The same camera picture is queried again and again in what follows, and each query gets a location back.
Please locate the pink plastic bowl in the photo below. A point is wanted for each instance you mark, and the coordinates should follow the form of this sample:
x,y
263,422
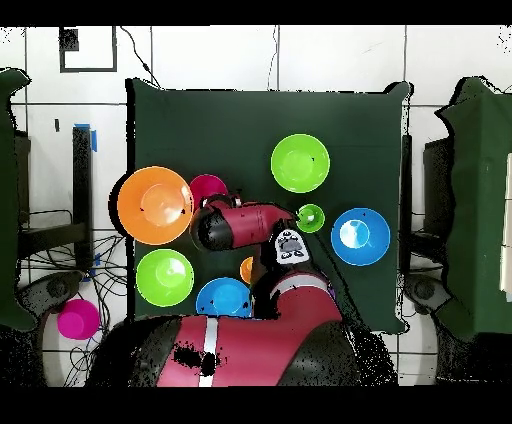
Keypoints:
x,y
208,184

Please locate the large orange plastic bowl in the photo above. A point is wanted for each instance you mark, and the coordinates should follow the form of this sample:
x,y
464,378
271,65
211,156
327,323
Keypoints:
x,y
156,206

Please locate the orange plastic cup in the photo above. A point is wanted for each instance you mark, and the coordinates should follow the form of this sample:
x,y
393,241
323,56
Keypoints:
x,y
247,271

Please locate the blue plastic bowl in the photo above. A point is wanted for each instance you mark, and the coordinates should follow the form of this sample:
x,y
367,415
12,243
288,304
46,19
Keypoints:
x,y
372,248
224,298

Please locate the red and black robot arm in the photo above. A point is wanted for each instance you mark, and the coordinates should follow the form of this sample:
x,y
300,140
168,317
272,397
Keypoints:
x,y
248,224

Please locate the green plastic bowl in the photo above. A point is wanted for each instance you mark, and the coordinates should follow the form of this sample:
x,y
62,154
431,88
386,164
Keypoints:
x,y
164,278
300,163

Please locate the dark green table cloth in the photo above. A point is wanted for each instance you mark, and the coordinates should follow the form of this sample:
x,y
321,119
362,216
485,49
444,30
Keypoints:
x,y
240,112

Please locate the green plastic cup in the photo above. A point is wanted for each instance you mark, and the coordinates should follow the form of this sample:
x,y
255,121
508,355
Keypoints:
x,y
314,218

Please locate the blue tape strip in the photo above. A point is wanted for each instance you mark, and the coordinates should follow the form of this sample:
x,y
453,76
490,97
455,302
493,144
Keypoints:
x,y
94,142

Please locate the pink plastic cup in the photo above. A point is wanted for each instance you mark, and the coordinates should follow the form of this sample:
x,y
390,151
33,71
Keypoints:
x,y
78,320

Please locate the dark grey chair base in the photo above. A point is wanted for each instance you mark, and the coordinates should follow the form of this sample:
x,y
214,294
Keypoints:
x,y
424,290
56,288

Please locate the green cloth side table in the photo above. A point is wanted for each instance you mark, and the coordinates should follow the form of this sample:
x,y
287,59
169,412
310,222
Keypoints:
x,y
8,200
480,200

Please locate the black cabinet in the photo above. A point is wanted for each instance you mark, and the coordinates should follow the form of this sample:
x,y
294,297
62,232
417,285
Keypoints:
x,y
438,188

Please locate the white round stool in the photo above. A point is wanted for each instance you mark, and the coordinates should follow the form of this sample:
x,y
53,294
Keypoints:
x,y
54,360

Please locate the black stand frame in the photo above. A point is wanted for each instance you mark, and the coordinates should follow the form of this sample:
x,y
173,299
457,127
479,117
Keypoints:
x,y
82,180
407,200

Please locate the black square floor frame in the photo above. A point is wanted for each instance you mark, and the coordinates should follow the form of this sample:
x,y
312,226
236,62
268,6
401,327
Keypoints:
x,y
68,40

